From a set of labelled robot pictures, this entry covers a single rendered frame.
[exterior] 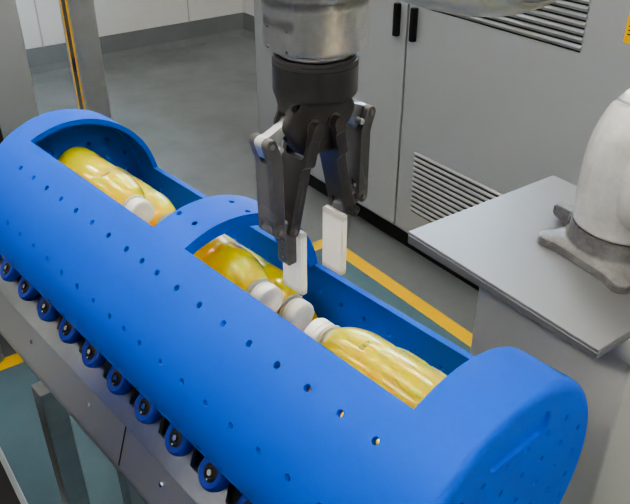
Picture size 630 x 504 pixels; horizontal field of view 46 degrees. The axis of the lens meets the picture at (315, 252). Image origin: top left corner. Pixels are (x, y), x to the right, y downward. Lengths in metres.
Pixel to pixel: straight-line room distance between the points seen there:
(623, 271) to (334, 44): 0.72
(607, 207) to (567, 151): 1.27
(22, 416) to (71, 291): 1.58
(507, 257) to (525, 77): 1.33
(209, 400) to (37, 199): 0.44
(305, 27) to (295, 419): 0.33
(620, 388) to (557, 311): 0.16
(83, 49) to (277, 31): 1.26
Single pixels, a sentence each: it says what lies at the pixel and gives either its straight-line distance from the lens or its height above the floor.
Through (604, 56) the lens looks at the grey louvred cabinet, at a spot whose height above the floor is 1.02.
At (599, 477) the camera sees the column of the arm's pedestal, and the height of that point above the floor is 0.72.
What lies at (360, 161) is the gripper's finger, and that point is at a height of 1.35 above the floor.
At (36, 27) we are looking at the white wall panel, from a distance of 5.68.
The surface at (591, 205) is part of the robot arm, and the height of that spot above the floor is 1.12.
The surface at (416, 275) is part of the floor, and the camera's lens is 3.01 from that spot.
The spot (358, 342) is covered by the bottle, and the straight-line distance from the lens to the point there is 0.74.
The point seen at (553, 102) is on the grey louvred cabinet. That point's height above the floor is 0.84.
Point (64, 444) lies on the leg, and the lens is 1.70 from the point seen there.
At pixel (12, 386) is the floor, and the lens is 2.65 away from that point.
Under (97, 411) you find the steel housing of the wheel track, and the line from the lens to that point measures 1.15.
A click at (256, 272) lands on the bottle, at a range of 0.86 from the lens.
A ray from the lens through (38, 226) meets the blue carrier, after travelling 1.05.
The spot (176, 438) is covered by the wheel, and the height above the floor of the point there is 0.97.
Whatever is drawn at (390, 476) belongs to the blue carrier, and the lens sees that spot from 0.62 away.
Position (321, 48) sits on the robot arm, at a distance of 0.61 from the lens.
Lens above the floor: 1.65
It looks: 32 degrees down
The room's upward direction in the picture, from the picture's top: straight up
